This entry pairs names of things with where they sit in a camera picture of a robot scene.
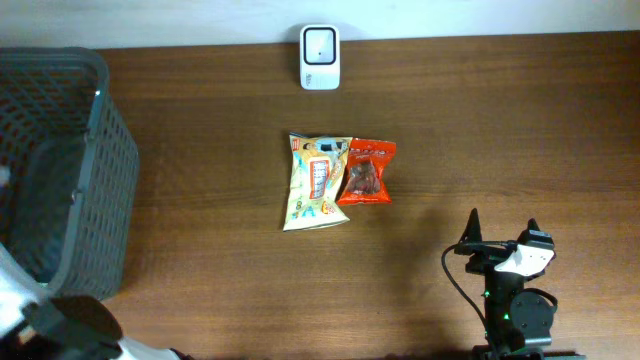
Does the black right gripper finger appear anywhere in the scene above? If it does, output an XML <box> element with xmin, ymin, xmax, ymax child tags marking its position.
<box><xmin>517</xmin><ymin>218</ymin><xmax>554</xmax><ymax>245</ymax></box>
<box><xmin>463</xmin><ymin>208</ymin><xmax>482</xmax><ymax>243</ymax></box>

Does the red sweets bag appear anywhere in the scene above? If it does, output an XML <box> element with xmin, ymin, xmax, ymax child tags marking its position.
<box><xmin>337</xmin><ymin>138</ymin><xmax>397</xmax><ymax>205</ymax></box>

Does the yellow snack bag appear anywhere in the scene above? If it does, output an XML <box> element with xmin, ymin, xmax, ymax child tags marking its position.
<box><xmin>283</xmin><ymin>133</ymin><xmax>352</xmax><ymax>232</ymax></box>

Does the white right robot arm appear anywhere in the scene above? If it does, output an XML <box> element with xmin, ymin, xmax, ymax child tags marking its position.
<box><xmin>453</xmin><ymin>209</ymin><xmax>558</xmax><ymax>359</ymax></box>

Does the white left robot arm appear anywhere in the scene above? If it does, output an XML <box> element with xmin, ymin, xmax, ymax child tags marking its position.
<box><xmin>1</xmin><ymin>250</ymin><xmax>188</xmax><ymax>360</ymax></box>

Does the grey plastic mesh basket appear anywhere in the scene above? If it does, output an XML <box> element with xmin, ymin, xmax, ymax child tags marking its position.
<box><xmin>1</xmin><ymin>48</ymin><xmax>140</xmax><ymax>300</ymax></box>

